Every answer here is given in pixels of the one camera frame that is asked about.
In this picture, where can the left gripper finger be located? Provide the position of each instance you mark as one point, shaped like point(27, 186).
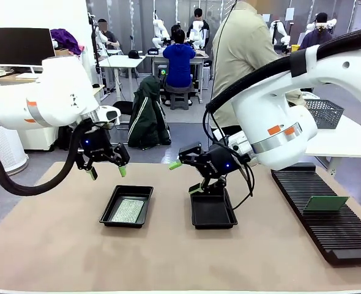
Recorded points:
point(122, 159)
point(90, 173)

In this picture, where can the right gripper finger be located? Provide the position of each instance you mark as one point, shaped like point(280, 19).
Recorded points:
point(191, 154)
point(205, 187)

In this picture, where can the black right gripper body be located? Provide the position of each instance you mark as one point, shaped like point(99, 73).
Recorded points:
point(218, 163)

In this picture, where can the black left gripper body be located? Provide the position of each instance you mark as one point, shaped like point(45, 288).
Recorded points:
point(93, 147)

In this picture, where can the black ESD tray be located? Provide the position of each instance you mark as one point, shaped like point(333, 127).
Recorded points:
point(212, 214)
point(107, 214)

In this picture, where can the green perforated circuit board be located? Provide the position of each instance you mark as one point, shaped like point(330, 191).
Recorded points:
point(128, 211)
point(324, 204)

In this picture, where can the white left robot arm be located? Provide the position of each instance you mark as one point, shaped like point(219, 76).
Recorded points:
point(46, 98)

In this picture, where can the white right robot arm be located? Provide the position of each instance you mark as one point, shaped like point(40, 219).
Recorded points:
point(275, 116)

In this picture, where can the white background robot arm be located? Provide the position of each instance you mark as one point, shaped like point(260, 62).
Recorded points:
point(328, 24)
point(159, 30)
point(192, 35)
point(283, 35)

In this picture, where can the dark green striped jacket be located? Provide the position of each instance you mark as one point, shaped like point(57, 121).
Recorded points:
point(147, 116)

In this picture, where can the black office chair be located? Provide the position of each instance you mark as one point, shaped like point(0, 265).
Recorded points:
point(124, 107)

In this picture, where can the grey step stool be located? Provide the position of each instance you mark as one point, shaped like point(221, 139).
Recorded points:
point(179, 102)

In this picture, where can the small wooden side table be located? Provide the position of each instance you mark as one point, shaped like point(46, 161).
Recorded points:
point(98, 90)

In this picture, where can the white standing desk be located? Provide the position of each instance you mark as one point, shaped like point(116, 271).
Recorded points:
point(119, 60)

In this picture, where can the white air purifier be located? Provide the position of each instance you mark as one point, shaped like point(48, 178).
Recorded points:
point(3, 147)

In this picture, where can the person in blue hoodie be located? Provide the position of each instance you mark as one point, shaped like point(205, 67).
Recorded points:
point(179, 64)

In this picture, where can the brown cardboard box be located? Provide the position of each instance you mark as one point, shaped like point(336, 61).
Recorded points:
point(62, 52)

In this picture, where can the white workbench desk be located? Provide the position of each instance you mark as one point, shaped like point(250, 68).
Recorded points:
point(156, 59)

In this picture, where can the black cap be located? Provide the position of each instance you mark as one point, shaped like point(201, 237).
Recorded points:
point(134, 54)

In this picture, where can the black campus sign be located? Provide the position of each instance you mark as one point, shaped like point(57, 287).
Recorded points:
point(153, 52)

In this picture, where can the seated person in grey shirt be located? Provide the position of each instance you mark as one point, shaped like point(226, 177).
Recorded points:
point(110, 38)

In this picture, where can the purple cloth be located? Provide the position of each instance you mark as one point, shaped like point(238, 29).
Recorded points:
point(64, 39)

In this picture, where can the person in beige shirt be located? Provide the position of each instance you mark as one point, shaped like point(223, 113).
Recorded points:
point(241, 55)

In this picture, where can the grey mesh basket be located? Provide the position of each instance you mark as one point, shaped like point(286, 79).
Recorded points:
point(327, 113)

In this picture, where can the black computer monitor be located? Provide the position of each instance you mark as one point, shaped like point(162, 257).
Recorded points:
point(21, 46)

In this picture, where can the standing person in black jacket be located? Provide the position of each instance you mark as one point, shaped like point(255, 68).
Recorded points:
point(199, 30)

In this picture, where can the white side table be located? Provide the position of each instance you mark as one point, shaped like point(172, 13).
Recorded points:
point(345, 137)

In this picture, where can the yellow bin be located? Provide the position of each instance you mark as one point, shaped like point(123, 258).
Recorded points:
point(295, 48)

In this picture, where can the black slotted board rack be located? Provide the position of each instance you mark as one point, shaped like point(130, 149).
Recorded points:
point(336, 239)

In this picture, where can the person in dark coat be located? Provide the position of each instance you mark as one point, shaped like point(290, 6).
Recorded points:
point(315, 38)

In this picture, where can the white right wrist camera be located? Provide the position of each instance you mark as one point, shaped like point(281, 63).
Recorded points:
point(235, 141)

